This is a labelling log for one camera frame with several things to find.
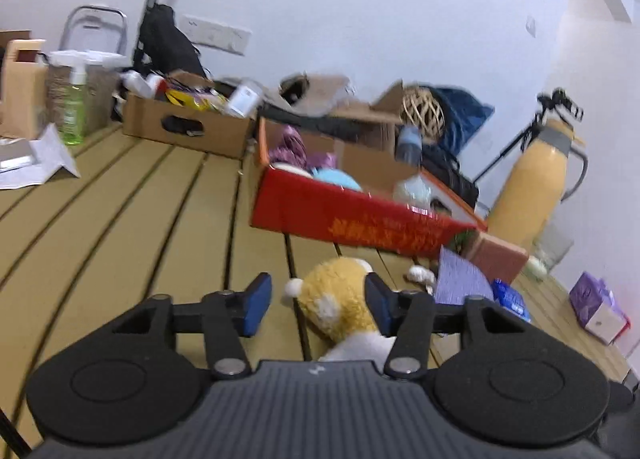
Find white plastic bottle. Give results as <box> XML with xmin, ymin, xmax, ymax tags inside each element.
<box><xmin>227</xmin><ymin>80</ymin><xmax>264</xmax><ymax>118</ymax></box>

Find white wall socket strip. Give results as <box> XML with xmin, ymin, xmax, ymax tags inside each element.
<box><xmin>179</xmin><ymin>14</ymin><xmax>252</xmax><ymax>57</ymax></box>

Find metal folding frame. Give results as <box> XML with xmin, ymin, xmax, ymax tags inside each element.
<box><xmin>57</xmin><ymin>5</ymin><xmax>128</xmax><ymax>57</ymax></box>

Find black case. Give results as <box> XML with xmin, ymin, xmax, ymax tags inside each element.
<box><xmin>422</xmin><ymin>144</ymin><xmax>480</xmax><ymax>210</ymax></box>

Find white papers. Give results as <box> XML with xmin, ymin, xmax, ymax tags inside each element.
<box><xmin>0</xmin><ymin>123</ymin><xmax>82</xmax><ymax>190</ymax></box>

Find small cardboard box with handle hole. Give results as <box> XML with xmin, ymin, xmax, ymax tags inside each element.
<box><xmin>121</xmin><ymin>70</ymin><xmax>258</xmax><ymax>160</ymax></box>

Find yellow white dog plush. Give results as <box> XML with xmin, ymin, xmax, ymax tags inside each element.
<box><xmin>282</xmin><ymin>257</ymin><xmax>437</xmax><ymax>364</ymax></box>

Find purple textured cloth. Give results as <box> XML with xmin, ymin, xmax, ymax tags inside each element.
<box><xmin>434</xmin><ymin>246</ymin><xmax>496</xmax><ymax>305</ymax></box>

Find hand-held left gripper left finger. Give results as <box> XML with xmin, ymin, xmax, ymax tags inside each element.
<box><xmin>87</xmin><ymin>273</ymin><xmax>273</xmax><ymax>380</ymax></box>

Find purple plush toy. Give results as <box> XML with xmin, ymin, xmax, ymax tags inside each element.
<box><xmin>269</xmin><ymin>126</ymin><xmax>337</xmax><ymax>170</ymax></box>

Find pink sponge block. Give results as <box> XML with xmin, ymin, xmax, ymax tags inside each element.
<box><xmin>467</xmin><ymin>231</ymin><xmax>530</xmax><ymax>285</ymax></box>

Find blue packet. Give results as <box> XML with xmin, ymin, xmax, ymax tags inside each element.
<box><xmin>491</xmin><ymin>279</ymin><xmax>532</xmax><ymax>324</ymax></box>

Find tan paper carton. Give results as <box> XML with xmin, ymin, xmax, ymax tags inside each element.
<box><xmin>0</xmin><ymin>39</ymin><xmax>48</xmax><ymax>140</ymax></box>

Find wicker ball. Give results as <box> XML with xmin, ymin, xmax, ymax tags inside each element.
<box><xmin>401</xmin><ymin>86</ymin><xmax>445</xmax><ymax>142</ymax></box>

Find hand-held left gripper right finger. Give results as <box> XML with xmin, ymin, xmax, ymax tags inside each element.
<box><xmin>364</xmin><ymin>273</ymin><xmax>546</xmax><ymax>380</ymax></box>

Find dark blue bag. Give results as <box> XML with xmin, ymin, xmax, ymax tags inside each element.
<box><xmin>430</xmin><ymin>85</ymin><xmax>496</xmax><ymax>162</ymax></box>

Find clear glass cup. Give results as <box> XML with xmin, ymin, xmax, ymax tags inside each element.
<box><xmin>524</xmin><ymin>228</ymin><xmax>575</xmax><ymax>282</ymax></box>

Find large open cardboard box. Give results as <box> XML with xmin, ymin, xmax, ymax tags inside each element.
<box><xmin>260</xmin><ymin>73</ymin><xmax>407</xmax><ymax>150</ymax></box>

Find yellow thermos jug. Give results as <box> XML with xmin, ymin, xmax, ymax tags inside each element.
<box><xmin>486</xmin><ymin>118</ymin><xmax>587</xmax><ymax>252</ymax></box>

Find black trolley bag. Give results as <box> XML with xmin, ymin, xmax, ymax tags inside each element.
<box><xmin>136</xmin><ymin>4</ymin><xmax>208</xmax><ymax>82</ymax></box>

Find blue water bottle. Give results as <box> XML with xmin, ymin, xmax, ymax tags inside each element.
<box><xmin>395</xmin><ymin>125</ymin><xmax>423</xmax><ymax>167</ymax></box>

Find light blue plush toy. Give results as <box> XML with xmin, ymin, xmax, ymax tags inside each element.
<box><xmin>312</xmin><ymin>168</ymin><xmax>363</xmax><ymax>192</ymax></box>

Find green spray bottle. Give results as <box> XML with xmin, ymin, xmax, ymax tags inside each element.
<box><xmin>61</xmin><ymin>65</ymin><xmax>88</xmax><ymax>146</ymax></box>

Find purple tissue box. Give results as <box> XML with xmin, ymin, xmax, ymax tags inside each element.
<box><xmin>569</xmin><ymin>271</ymin><xmax>630</xmax><ymax>346</ymax></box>

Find clear storage jar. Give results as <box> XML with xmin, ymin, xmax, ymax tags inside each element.
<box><xmin>46</xmin><ymin>50</ymin><xmax>128</xmax><ymax>137</ymax></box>

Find red cardboard box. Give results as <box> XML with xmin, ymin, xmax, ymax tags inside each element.
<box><xmin>249</xmin><ymin>116</ymin><xmax>488</xmax><ymax>260</ymax></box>

